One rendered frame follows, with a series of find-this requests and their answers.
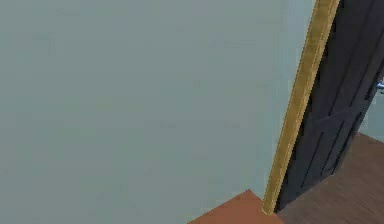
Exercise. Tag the dark grey room door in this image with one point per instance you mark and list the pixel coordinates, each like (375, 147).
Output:
(336, 106)

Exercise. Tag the yellow wooden door frame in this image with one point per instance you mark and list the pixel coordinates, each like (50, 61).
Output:
(300, 103)

